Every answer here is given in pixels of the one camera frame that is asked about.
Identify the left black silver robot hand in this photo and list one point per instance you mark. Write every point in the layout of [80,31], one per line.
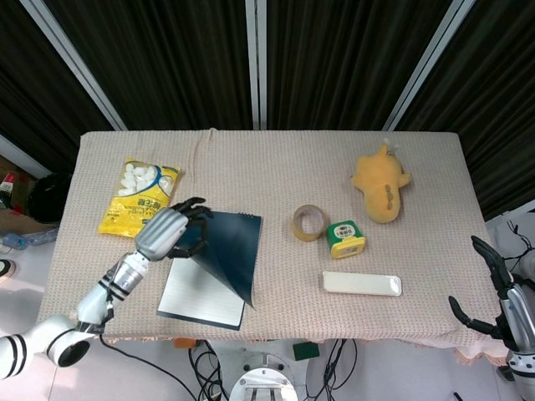
[167,234]

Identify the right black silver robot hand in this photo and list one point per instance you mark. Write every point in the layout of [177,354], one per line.
[501,292]

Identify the dark blue spiral notebook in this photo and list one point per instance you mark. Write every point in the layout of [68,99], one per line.
[217,267]

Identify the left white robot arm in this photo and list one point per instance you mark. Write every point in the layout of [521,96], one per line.
[62,330]

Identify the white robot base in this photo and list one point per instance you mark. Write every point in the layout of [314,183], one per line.
[264,382]

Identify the yellow snack bag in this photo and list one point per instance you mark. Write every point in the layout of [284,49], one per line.
[138,196]

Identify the orange block under table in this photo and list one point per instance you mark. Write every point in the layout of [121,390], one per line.
[184,343]

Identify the beige woven tablecloth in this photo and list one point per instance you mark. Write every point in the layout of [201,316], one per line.
[271,175]

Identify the black round bag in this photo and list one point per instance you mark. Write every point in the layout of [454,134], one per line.
[48,198]

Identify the white flat rectangular case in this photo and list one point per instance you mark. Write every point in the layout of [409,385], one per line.
[361,284]

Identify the brown packing tape roll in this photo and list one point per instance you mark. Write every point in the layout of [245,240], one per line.
[308,223]

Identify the clear plastic bottle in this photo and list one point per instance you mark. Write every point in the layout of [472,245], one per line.
[25,239]

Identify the cardboard box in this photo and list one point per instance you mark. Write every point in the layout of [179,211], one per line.
[12,196]

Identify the yellow plush toy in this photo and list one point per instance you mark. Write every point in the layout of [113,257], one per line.
[380,188]

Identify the green yellow small box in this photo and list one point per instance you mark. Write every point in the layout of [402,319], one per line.
[345,240]

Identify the green block under table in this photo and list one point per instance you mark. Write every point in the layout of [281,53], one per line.
[305,350]

